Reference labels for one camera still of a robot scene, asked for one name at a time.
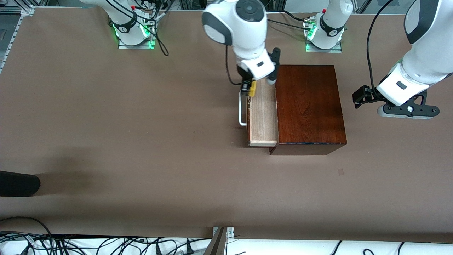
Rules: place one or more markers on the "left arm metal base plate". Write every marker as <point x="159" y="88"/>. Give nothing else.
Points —
<point x="324" y="50"/>

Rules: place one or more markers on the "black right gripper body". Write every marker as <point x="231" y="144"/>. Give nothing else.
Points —
<point x="245" y="77"/>

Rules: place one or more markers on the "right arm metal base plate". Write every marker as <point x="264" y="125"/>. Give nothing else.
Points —
<point x="136" y="46"/>

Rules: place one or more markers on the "yellow cube block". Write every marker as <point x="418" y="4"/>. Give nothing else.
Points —
<point x="253" y="90"/>

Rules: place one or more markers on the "metal corner bracket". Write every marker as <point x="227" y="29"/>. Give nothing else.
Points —
<point x="230" y="232"/>

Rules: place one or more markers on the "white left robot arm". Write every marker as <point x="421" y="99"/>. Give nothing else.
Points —
<point x="424" y="60"/>

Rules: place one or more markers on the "black cylinder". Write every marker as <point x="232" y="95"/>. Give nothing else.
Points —
<point x="17" y="184"/>

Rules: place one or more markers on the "brown table cover sheet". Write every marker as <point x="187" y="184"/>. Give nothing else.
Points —
<point x="177" y="177"/>

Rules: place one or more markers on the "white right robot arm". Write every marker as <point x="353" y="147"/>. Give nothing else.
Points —
<point x="244" y="32"/>

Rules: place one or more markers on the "dark brown wooden cabinet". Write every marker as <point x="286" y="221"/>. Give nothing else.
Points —
<point x="308" y="106"/>

